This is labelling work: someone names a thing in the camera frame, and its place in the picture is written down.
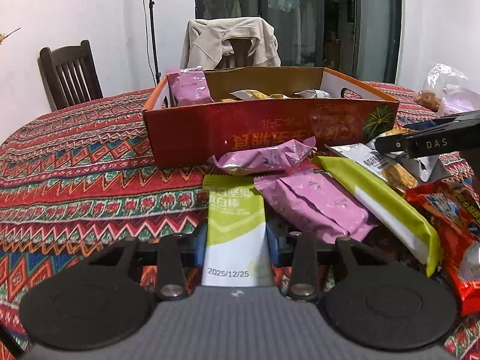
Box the clear plastic bag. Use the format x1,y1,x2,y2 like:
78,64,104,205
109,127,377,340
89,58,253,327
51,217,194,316
415,63,479,117

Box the silver cracker packet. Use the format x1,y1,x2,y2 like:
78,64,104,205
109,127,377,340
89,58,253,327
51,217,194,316
327,139,450,194

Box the green white protein bar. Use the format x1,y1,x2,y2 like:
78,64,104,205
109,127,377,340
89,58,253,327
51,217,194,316
202,175,274,288

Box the long green snack bar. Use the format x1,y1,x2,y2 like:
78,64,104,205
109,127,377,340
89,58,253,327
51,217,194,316
312,156,443,277

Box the orange cardboard snack box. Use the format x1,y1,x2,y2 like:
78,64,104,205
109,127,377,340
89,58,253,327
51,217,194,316
142,67,399,168

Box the yellow flower sprigs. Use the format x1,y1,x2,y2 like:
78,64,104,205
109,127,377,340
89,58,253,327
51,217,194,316
0,28,20,45

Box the chair with beige jacket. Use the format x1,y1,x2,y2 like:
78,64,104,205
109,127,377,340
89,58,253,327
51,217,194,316
180,17,281,70

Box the white orange cracker packet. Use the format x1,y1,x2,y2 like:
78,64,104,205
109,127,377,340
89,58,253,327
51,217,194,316
221,89,287,102

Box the red snack packet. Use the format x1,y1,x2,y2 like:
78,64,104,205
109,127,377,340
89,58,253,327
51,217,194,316
405,181,479,315

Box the dark wooden chair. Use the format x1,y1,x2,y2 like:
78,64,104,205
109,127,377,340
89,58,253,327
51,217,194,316
38,40,103,110

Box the pink snack pack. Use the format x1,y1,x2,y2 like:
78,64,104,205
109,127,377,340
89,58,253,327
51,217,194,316
208,136,316,176
254,169,379,244
167,66,213,107

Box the black floor lamp stand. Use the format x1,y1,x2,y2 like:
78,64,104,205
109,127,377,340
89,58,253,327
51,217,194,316
142,0,161,85

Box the patterned red tablecloth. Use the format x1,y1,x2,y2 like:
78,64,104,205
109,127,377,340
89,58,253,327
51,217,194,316
0,81,480,360

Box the dark glass sliding door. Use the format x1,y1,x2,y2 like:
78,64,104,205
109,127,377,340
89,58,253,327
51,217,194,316
195,0,402,83

